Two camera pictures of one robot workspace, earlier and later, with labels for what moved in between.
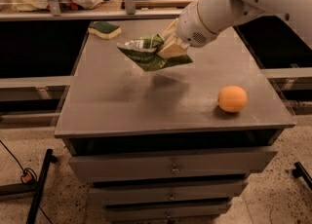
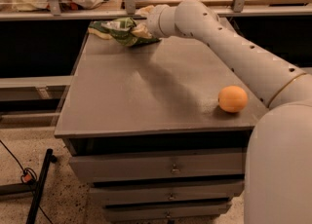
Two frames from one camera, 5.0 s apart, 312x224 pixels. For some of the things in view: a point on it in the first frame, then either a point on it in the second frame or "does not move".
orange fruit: (232, 98) does not move
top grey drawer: (170, 166) does not move
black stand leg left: (34, 188) does not move
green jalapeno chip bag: (145, 54) -> (120, 31)
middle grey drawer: (168, 193) does not move
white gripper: (192, 26) -> (153, 21)
